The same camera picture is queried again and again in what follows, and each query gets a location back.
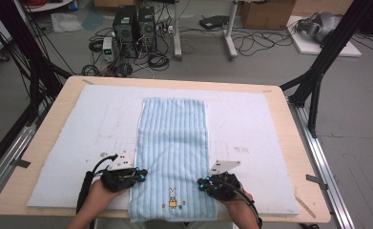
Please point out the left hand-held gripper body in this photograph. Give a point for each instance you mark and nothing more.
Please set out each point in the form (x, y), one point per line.
(120, 181)

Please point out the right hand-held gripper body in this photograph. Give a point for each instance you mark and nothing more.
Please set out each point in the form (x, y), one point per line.
(222, 189)

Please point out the blue striped towel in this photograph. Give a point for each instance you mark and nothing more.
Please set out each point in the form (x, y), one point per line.
(173, 143)

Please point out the person's right hand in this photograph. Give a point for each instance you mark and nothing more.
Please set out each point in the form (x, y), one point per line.
(239, 206)

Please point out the person's left hand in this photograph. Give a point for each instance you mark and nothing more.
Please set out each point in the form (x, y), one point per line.
(101, 198)

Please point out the white grid mat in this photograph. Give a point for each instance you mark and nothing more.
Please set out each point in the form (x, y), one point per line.
(79, 133)

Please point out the thin wooden stick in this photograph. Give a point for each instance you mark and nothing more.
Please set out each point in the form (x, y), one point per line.
(305, 206)

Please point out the grey tape piece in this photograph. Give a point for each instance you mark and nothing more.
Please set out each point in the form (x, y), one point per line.
(316, 180)

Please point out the black tape piece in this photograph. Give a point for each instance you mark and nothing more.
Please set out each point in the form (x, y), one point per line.
(22, 163)

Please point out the white power supply box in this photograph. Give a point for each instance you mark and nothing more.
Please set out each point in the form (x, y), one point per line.
(108, 49)

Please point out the white desk leg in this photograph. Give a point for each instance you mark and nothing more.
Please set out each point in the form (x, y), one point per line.
(230, 35)
(177, 35)

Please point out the black computer tower green sticker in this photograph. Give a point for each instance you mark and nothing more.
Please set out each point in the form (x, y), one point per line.
(125, 30)

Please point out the flat black device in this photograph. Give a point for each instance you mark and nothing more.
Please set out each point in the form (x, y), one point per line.
(213, 22)

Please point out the white floor board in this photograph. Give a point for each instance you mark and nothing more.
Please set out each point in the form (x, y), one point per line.
(308, 47)

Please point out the clear plastic bag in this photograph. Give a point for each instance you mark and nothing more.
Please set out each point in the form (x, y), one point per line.
(66, 23)

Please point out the large cardboard box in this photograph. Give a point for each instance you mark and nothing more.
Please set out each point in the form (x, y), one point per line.
(266, 14)

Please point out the grey headset device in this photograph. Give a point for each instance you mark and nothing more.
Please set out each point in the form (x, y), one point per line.
(321, 27)

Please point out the aluminium rail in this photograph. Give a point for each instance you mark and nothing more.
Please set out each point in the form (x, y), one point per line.
(6, 165)
(325, 168)

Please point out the black metal frame stand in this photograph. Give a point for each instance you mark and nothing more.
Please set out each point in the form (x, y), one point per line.
(25, 47)
(327, 54)

